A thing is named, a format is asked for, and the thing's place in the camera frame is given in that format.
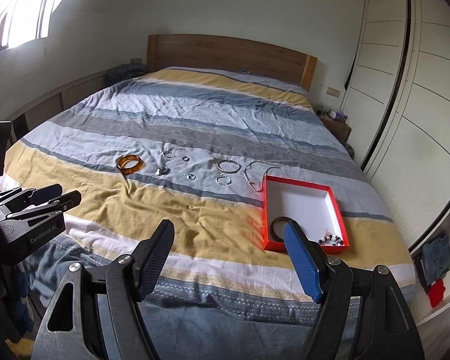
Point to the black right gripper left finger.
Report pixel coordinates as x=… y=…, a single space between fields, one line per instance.
x=149 y=258

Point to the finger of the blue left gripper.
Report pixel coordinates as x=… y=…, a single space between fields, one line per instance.
x=61 y=204

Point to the striped bed duvet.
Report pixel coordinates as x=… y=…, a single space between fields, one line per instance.
x=220 y=294

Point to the wooden nightstand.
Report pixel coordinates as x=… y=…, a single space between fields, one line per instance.
x=340 y=130

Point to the tissue box on nightstand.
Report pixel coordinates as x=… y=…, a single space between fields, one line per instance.
x=337 y=115

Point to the blue folded clothes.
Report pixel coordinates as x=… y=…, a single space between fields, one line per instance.
x=436 y=259

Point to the orange amber bangle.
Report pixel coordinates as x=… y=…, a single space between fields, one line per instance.
x=130 y=164

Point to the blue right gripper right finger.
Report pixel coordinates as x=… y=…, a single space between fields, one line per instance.
x=304 y=259

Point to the silver brooch cluster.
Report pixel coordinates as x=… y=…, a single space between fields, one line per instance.
x=162 y=170

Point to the bright window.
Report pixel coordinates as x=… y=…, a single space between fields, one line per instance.
x=22 y=7

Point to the red shallow box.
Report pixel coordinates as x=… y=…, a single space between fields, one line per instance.
x=313 y=206

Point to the large silver bangle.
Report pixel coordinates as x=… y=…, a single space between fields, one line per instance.
x=227 y=166

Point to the red cloth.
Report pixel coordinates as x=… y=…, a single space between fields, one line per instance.
x=436 y=293

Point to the dark olive bangle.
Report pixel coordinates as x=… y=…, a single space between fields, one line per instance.
x=278 y=226

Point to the white sliding wardrobe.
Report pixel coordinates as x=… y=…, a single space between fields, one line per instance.
x=398 y=107

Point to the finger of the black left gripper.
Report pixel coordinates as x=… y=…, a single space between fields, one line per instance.
x=20 y=199

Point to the wooden headboard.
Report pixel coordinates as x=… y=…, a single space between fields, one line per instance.
x=230 y=54

